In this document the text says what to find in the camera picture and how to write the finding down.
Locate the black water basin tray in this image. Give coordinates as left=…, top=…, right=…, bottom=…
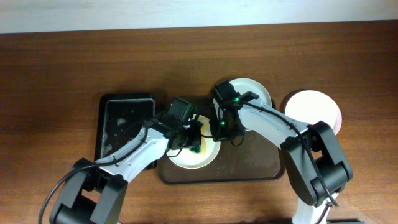
left=94, top=93, right=155, bottom=160

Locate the yellow green sponge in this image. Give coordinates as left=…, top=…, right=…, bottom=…
left=188, top=145, right=204, bottom=154

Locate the brown serving tray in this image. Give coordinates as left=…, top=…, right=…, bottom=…
left=156, top=131, right=285, bottom=185

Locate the pink plate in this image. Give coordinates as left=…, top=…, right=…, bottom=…
left=280, top=90, right=343, bottom=134

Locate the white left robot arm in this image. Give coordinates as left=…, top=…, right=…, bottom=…
left=49, top=113, right=209, bottom=223

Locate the pale green plate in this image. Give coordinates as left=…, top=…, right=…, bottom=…
left=213, top=78, right=273, bottom=136

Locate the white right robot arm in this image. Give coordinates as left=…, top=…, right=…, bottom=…
left=211, top=96, right=353, bottom=223

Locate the cream plate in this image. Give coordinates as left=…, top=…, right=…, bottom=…
left=166, top=114, right=221, bottom=170

